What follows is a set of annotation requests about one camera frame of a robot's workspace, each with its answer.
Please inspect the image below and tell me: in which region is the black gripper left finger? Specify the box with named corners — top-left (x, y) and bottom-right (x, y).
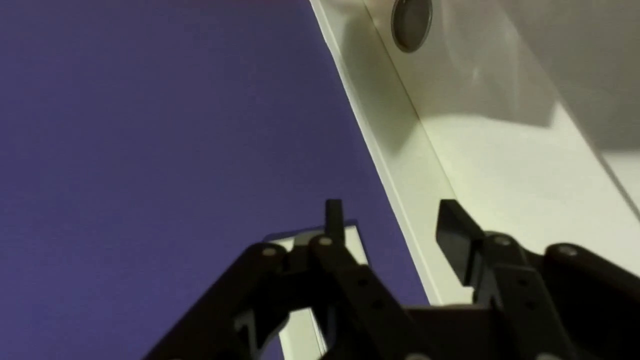
top-left (142, 199), bottom-right (436, 360)

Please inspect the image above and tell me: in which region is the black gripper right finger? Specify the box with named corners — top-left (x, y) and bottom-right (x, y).
top-left (436, 199), bottom-right (640, 360)

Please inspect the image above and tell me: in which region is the plain white door with holes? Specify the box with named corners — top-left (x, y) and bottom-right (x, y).
top-left (308, 0), bottom-right (640, 308)

